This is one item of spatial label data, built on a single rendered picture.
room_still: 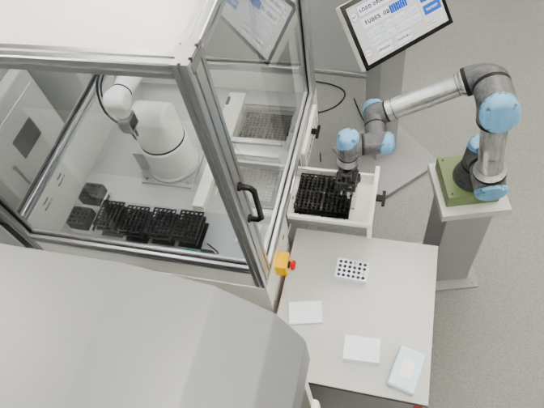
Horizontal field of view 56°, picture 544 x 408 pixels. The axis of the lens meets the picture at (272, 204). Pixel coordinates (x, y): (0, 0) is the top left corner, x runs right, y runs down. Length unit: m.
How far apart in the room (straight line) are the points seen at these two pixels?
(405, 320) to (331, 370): 0.33
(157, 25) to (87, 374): 0.71
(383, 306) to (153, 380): 1.22
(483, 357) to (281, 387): 1.83
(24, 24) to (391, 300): 1.50
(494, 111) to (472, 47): 2.46
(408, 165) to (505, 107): 1.66
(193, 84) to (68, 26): 0.36
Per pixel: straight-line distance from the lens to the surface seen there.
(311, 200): 2.12
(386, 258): 2.10
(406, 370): 1.90
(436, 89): 1.81
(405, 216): 3.10
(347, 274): 2.03
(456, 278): 2.91
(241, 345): 1.02
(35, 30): 1.32
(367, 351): 1.90
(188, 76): 1.04
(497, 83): 1.72
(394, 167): 3.26
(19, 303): 1.11
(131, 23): 1.21
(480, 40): 4.18
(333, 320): 1.99
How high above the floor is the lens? 2.63
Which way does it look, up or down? 56 degrees down
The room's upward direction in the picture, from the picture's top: 14 degrees counter-clockwise
